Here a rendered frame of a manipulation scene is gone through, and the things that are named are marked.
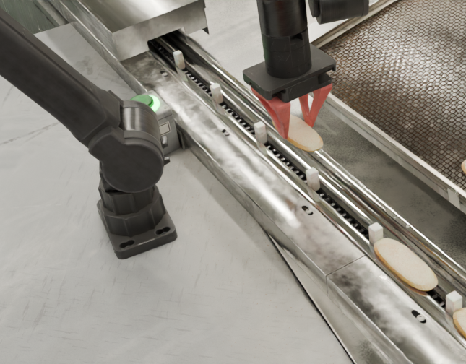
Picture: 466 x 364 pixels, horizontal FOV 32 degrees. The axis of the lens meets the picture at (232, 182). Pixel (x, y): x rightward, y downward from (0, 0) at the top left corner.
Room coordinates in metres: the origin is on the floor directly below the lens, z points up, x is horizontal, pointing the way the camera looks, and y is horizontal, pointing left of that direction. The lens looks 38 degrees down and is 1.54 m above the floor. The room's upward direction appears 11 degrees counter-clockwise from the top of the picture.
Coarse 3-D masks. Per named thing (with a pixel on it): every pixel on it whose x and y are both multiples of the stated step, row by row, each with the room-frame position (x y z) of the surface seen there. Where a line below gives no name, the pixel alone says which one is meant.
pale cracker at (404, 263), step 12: (384, 240) 0.70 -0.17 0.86; (396, 240) 0.69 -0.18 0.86; (384, 252) 0.67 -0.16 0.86; (396, 252) 0.67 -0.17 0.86; (408, 252) 0.67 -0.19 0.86; (396, 264) 0.65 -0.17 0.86; (408, 264) 0.65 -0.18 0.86; (420, 264) 0.64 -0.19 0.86; (408, 276) 0.63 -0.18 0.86; (420, 276) 0.63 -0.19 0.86; (432, 276) 0.62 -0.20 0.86; (420, 288) 0.61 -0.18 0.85; (432, 288) 0.61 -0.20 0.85
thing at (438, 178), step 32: (384, 0) 1.16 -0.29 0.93; (352, 32) 1.11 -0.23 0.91; (416, 32) 1.06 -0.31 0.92; (448, 32) 1.03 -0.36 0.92; (416, 64) 0.98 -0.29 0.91; (448, 64) 0.96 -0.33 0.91; (384, 96) 0.94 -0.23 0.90; (384, 128) 0.87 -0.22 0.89; (448, 128) 0.83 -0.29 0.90; (416, 160) 0.78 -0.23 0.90
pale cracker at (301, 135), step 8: (296, 120) 0.88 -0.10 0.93; (296, 128) 0.86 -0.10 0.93; (304, 128) 0.86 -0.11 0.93; (288, 136) 0.85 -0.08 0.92; (296, 136) 0.84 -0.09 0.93; (304, 136) 0.84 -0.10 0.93; (312, 136) 0.83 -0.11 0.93; (296, 144) 0.83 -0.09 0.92; (304, 144) 0.82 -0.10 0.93; (312, 144) 0.82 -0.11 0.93; (320, 144) 0.82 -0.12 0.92
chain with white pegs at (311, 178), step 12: (180, 60) 1.22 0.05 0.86; (204, 84) 1.15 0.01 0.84; (216, 84) 1.10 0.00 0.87; (216, 96) 1.09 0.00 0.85; (228, 108) 1.07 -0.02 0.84; (240, 120) 1.03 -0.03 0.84; (252, 132) 1.00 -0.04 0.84; (264, 132) 0.96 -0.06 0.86; (264, 144) 0.96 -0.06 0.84; (312, 168) 0.84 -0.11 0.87; (312, 180) 0.83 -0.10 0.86; (324, 192) 0.82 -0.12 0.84; (336, 204) 0.80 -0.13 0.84; (348, 216) 0.77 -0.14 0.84; (360, 228) 0.75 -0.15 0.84; (372, 228) 0.71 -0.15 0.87; (372, 240) 0.71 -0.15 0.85; (444, 300) 0.60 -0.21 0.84; (456, 300) 0.57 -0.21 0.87
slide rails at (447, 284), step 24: (240, 96) 1.08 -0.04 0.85; (264, 120) 1.01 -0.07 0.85; (288, 144) 0.93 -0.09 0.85; (288, 168) 0.88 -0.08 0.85; (312, 192) 0.82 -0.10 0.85; (336, 192) 0.81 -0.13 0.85; (336, 216) 0.76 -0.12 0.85; (360, 216) 0.75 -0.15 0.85; (360, 240) 0.71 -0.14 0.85; (408, 240) 0.69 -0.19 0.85; (384, 264) 0.66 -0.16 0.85; (432, 264) 0.65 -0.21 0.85; (408, 288) 0.62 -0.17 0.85; (456, 288) 0.61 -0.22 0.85; (432, 312) 0.58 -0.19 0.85; (456, 336) 0.54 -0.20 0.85
